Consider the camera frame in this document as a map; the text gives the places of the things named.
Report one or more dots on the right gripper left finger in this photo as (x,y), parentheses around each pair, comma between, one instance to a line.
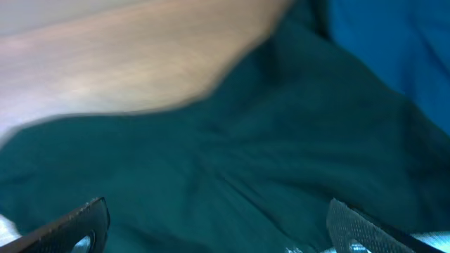
(85,229)

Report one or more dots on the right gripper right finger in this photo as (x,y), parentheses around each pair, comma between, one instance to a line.
(352,231)

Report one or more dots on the black shorts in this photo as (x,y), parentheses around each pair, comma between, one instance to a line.
(251,168)

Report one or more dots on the blue garment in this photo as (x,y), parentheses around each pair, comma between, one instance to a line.
(404,42)

